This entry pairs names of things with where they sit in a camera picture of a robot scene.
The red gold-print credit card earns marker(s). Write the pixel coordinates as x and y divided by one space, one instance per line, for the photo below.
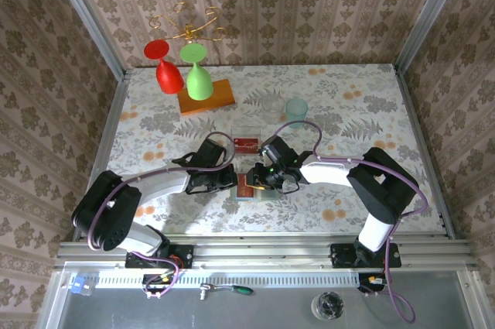
245 145
243 189

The pale green card holder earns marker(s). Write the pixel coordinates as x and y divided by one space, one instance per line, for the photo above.
272 195

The clear plastic card tray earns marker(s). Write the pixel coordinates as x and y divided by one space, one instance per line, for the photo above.
247 131

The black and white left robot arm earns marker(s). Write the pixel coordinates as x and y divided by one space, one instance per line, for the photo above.
104 213

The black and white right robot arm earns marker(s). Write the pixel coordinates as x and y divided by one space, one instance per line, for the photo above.
383 189

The clear plastic cup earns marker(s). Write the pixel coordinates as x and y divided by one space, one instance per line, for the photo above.
272 110

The teal plastic cup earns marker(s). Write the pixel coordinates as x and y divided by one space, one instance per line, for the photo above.
297 110

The brown wooden rack base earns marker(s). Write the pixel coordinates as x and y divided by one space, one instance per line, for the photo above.
222 96

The green plastic wine glass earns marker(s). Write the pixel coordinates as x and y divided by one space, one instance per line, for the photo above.
199 85

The red plastic wine glass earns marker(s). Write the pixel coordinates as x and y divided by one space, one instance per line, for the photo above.
169 77

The grey metal shelf panel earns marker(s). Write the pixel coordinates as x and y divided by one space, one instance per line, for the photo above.
251 313

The round clear glass jar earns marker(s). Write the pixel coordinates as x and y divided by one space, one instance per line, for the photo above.
328 306

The small clear plastic piece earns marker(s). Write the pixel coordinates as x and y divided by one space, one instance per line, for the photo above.
89 289

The blue plastic connector block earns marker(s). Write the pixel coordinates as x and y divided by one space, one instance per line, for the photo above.
78 285

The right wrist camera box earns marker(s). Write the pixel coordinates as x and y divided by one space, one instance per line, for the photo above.
276 151

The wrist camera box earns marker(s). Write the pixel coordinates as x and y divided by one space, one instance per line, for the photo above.
210 152
276 151

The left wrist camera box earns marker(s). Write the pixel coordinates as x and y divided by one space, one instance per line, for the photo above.
210 152

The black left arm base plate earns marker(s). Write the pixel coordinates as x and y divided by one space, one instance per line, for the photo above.
183 256

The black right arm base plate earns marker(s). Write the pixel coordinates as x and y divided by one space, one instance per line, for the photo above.
339 256

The aluminium left table rail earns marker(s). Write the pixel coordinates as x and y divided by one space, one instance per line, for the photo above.
111 120

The aluminium table rail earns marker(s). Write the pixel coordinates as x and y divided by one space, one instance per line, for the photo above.
415 120
111 120

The aluminium right table rail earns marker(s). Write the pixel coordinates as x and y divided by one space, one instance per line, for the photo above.
415 120

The aluminium left frame post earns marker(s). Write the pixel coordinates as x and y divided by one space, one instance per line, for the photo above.
92 21

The aluminium frame post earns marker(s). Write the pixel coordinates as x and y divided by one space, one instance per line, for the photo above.
92 21
429 15

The aluminium right frame post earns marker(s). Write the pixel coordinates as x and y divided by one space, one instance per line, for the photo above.
429 15

